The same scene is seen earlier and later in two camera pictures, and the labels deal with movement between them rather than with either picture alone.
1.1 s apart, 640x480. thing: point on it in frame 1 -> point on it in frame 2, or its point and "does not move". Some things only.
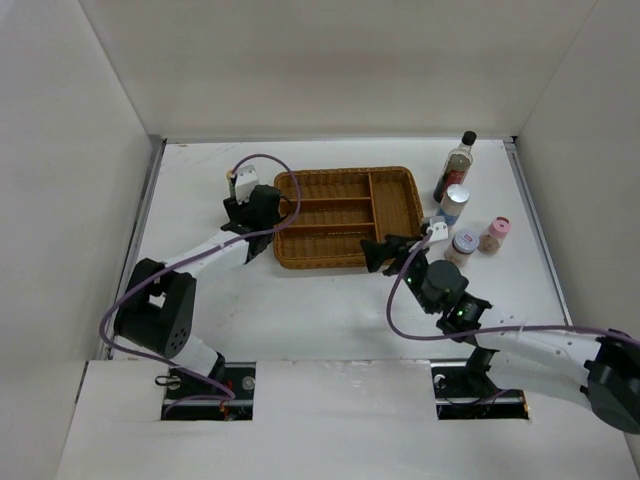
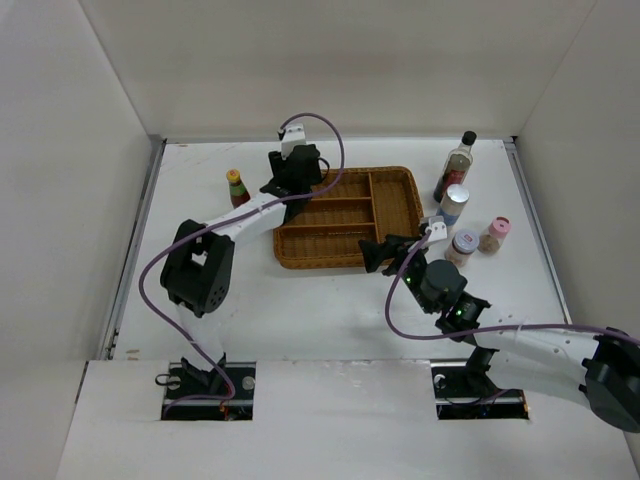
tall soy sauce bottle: x=456 y=166 does not move
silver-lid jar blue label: x=453 y=203 does not move
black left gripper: x=236 y=209 -> x=279 y=164
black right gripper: x=396 y=246 does not move
